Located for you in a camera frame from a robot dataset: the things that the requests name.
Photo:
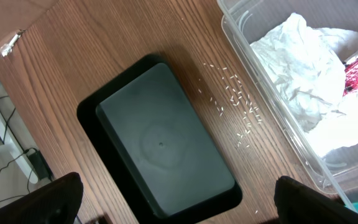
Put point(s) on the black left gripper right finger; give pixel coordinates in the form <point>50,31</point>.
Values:
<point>298,204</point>

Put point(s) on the scattered rice grains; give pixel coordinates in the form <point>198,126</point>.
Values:
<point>232,103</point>

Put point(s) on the black plastic tray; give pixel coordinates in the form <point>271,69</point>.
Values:
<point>153,144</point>

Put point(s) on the white napkin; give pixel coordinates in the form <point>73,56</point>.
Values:
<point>306,67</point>
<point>339,128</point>

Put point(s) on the clear plastic bin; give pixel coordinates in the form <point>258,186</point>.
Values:
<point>245,22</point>

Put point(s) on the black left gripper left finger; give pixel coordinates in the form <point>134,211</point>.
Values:
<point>54,203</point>

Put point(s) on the white power strip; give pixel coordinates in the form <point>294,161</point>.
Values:
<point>11,146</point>

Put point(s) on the black power adapter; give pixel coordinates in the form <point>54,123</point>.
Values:
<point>40,165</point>

